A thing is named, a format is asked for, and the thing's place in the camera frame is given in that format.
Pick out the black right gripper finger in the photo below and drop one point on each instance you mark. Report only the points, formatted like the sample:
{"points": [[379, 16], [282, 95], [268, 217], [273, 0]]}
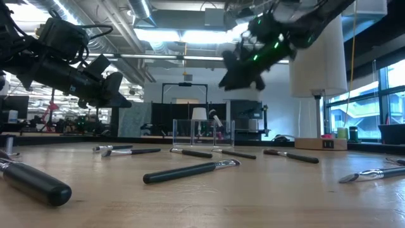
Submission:
{"points": [[250, 77], [235, 68]]}

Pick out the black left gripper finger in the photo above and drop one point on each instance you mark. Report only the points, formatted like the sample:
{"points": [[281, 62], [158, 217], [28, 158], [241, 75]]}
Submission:
{"points": [[115, 84], [107, 102]]}

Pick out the brown bristle makeup brush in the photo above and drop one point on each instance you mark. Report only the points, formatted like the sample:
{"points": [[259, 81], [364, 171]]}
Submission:
{"points": [[300, 157]]}

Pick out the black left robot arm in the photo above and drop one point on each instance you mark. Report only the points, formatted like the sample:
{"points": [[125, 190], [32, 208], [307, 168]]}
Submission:
{"points": [[16, 54]]}

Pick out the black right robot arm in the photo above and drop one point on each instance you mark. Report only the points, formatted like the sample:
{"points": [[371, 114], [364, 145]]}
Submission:
{"points": [[316, 19]]}

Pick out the red stand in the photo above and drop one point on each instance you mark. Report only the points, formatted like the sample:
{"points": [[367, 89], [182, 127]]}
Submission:
{"points": [[50, 107]]}

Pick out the dark cabinet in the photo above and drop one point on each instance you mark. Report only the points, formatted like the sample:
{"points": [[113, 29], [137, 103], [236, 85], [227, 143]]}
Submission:
{"points": [[246, 109]]}

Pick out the grey curtain partition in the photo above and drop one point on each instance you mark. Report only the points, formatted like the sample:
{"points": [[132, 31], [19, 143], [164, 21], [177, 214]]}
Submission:
{"points": [[134, 120]]}

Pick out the ceiling light strip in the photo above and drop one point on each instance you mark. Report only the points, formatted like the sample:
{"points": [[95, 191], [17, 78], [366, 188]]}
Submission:
{"points": [[152, 56]]}

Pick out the white box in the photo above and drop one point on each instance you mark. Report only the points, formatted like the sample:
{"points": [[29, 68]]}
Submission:
{"points": [[253, 125]]}

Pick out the hanging sign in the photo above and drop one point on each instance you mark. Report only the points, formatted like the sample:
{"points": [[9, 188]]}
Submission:
{"points": [[188, 78]]}

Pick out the white bristle makeup brush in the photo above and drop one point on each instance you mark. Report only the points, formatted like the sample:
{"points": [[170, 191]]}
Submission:
{"points": [[214, 114]]}

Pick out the black computer monitor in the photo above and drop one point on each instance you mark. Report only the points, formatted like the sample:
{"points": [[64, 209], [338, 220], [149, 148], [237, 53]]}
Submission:
{"points": [[16, 106]]}

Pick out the grey ceiling box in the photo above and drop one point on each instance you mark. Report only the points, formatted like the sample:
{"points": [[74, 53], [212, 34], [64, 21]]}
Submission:
{"points": [[215, 17]]}

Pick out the white shade wooden base lamp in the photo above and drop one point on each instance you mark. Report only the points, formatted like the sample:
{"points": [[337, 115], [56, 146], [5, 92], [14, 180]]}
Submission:
{"points": [[316, 69]]}

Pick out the small white background lamp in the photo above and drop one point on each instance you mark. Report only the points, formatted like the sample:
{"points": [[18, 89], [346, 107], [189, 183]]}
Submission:
{"points": [[199, 114]]}

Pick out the clear acrylic organizer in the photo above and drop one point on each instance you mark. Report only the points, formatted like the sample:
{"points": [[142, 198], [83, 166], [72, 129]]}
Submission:
{"points": [[177, 126]]}

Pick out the pink item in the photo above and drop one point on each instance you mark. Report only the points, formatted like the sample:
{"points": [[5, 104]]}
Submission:
{"points": [[326, 136]]}

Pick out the green cup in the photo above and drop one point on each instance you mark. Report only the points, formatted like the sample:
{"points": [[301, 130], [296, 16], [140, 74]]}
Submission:
{"points": [[342, 133]]}

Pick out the dark cup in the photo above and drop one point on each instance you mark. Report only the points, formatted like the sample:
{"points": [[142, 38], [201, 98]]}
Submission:
{"points": [[353, 133]]}

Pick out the black bin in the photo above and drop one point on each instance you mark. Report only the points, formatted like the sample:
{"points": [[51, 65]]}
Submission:
{"points": [[392, 134]]}

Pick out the flat tip makeup brush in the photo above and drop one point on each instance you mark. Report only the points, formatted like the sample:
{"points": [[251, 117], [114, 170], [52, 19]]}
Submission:
{"points": [[379, 173]]}

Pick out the right black pen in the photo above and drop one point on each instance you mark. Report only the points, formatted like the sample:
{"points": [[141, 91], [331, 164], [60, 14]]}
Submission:
{"points": [[399, 161]]}

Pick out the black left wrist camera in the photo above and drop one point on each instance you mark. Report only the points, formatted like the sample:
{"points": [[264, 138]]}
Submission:
{"points": [[63, 39]]}

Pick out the ribbed ceiling duct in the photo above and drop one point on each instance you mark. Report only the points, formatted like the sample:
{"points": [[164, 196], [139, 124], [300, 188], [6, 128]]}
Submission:
{"points": [[98, 44]]}

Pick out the black gantry frame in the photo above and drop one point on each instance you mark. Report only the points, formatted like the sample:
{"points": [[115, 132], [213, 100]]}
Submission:
{"points": [[185, 84]]}

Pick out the silver ceiling duct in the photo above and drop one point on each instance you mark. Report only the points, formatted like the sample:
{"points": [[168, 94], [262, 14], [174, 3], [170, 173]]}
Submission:
{"points": [[140, 9]]}

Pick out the silver metal post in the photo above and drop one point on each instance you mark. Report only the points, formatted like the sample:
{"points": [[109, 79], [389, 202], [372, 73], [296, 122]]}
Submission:
{"points": [[9, 145]]}

